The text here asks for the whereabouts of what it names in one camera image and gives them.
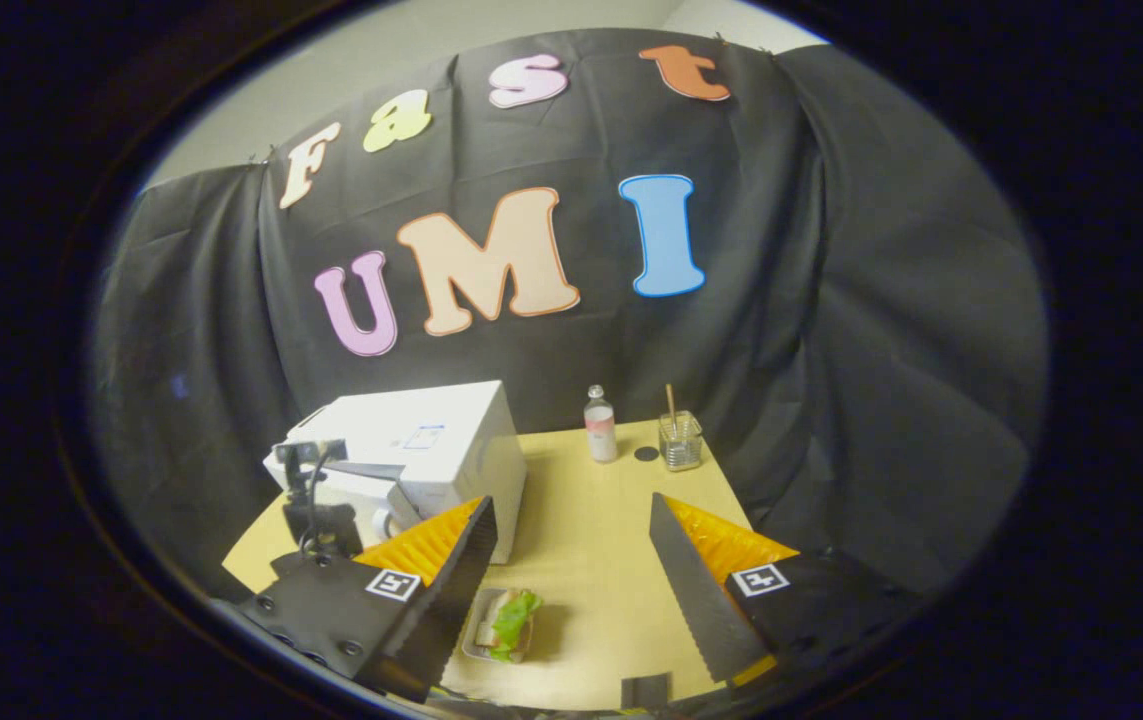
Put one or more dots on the clear glass jar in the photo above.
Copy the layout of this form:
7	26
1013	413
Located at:
681	445

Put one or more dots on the sandwich with green lettuce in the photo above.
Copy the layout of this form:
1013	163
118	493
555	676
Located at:
516	620

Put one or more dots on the small clear bottle pink label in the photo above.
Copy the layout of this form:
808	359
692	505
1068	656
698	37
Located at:
601	430

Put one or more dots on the thin wooden stick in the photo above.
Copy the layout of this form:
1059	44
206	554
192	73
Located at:
670	400

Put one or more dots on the white microwave oven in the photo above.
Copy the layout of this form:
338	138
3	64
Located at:
431	420

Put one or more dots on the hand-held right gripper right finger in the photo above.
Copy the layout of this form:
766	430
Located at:
696	600

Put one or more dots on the small white plastic tray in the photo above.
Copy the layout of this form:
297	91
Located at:
471	640

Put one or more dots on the black backdrop cloth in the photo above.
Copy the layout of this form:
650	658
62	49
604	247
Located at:
831	300

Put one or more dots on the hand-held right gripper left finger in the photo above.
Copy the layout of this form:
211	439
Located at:
456	590

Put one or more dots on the small black bottle cap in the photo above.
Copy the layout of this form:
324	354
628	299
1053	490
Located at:
646	453

